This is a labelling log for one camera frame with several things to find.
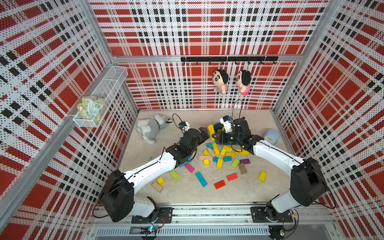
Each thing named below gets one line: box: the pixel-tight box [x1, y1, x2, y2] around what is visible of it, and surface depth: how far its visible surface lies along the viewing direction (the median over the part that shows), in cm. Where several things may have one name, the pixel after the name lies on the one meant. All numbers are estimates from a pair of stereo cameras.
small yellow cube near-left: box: [156, 177, 165, 186], surface depth 85 cm
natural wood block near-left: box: [151, 181, 164, 193], surface depth 84 cm
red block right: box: [226, 172, 238, 182], surface depth 88 cm
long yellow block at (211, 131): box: [208, 124, 216, 141], surface depth 85 cm
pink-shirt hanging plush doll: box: [236, 70, 252, 96], surface depth 97 cm
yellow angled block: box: [212, 142, 220, 156], surface depth 98 cm
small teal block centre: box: [223, 156, 233, 162], surface depth 95 cm
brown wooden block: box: [238, 163, 247, 175], surface depth 90 cm
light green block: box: [231, 158, 240, 169], surface depth 93 cm
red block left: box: [214, 180, 226, 190], surface depth 85 cm
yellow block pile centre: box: [220, 145, 236, 157], surface depth 97 cm
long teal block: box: [195, 171, 208, 188], surface depth 88 cm
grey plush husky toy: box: [136, 114, 173, 144], surface depth 101 cm
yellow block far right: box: [258, 170, 268, 183], surface depth 88 cm
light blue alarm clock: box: [264, 129, 281, 146], surface depth 98 cm
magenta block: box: [185, 163, 195, 173], surface depth 93 cm
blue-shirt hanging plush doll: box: [212, 69, 229, 97], surface depth 95 cm
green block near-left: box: [169, 170, 180, 180], surface depth 88 cm
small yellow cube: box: [203, 159, 210, 167], surface depth 92 cm
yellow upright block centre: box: [216, 158, 223, 169], surface depth 93 cm
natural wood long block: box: [198, 155, 213, 161], surface depth 95 cm
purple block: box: [239, 158, 251, 165], surface depth 95 cm
